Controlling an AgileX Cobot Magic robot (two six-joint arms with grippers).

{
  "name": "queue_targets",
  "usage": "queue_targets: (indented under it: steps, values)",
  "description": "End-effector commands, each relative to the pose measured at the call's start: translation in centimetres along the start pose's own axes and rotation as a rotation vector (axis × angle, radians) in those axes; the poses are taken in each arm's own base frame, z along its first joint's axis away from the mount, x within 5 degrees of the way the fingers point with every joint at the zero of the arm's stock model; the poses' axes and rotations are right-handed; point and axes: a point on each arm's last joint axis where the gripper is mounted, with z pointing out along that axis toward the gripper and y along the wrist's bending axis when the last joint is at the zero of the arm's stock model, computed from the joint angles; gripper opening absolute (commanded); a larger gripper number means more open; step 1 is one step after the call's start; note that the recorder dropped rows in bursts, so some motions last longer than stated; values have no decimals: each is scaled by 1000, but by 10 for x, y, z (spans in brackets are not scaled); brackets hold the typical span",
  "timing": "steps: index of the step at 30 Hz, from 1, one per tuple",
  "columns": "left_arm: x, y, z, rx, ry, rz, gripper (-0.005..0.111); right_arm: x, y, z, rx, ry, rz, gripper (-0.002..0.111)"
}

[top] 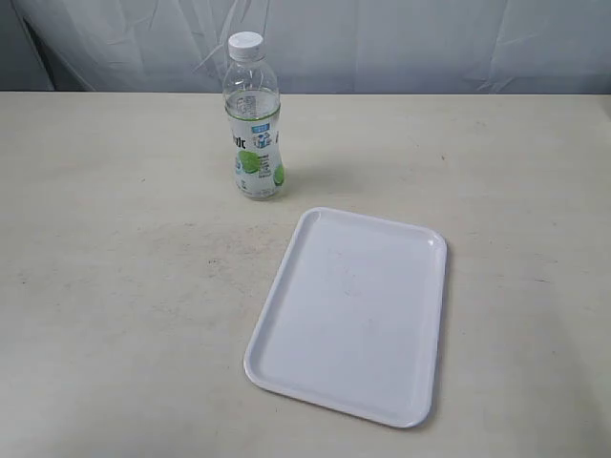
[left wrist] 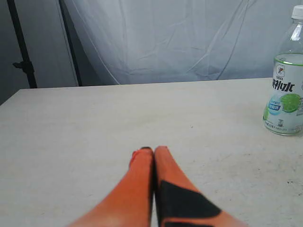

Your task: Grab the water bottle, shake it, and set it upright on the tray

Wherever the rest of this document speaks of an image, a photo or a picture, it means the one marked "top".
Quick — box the clear plastic bottle white cap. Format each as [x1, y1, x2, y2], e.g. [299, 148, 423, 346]
[222, 31, 284, 200]

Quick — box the white rectangular plastic tray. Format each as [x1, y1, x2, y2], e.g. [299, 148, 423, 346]
[243, 207, 448, 428]

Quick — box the grey-white backdrop cloth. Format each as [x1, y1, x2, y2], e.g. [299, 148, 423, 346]
[1, 1, 610, 94]

